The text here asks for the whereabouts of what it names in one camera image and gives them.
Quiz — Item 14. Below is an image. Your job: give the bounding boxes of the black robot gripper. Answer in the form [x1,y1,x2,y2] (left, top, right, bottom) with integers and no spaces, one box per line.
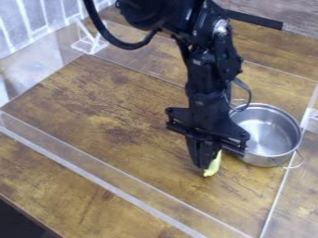
[165,83,249,169]

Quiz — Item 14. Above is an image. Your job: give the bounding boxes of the stainless steel pot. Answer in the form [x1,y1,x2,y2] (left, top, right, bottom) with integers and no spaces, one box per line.
[229,103,304,169]

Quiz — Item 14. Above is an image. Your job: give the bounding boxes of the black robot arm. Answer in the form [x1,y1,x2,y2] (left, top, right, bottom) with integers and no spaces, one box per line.
[116,0,249,169]

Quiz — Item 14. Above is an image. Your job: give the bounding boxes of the clear acrylic bracket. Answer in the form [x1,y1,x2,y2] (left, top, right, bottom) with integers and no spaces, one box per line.
[70,21,109,55]

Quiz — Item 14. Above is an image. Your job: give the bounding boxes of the black wall strip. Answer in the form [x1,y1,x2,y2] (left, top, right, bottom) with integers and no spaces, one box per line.
[225,9,283,31]

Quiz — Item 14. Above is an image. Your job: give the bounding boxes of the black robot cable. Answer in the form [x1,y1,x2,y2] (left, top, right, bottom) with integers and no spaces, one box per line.
[80,0,161,51]

